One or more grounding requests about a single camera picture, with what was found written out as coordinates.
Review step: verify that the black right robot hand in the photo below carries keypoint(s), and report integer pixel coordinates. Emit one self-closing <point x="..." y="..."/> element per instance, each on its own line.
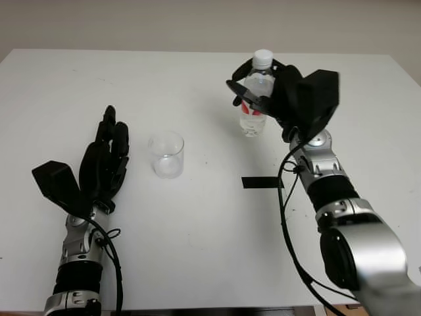
<point x="286" y="98"/>

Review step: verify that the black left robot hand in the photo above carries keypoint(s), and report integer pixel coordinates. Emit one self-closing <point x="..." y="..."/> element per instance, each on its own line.
<point x="95" y="171"/>

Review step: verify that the clear water bottle white cap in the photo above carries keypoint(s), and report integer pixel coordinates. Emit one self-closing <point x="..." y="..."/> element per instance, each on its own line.
<point x="253" y="126"/>

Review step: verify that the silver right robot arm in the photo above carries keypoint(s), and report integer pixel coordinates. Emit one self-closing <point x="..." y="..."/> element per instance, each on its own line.
<point x="329" y="187"/>

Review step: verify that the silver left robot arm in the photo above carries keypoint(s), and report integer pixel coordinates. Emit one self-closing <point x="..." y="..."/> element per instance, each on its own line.
<point x="75" y="243"/>

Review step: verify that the clear plastic cup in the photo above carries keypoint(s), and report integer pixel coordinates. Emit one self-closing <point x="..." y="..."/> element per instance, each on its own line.
<point x="166" y="164"/>

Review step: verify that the black tape strip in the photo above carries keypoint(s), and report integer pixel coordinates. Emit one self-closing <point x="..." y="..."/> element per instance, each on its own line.
<point x="260" y="182"/>

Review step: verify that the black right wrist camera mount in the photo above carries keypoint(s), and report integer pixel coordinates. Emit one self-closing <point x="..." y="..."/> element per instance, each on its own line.
<point x="320" y="95"/>

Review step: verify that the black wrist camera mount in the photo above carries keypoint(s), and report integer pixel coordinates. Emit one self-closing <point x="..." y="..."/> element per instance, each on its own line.
<point x="56" y="177"/>
<point x="320" y="95"/>

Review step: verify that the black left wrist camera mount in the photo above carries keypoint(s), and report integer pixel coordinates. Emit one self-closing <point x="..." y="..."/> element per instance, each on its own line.
<point x="56" y="177"/>

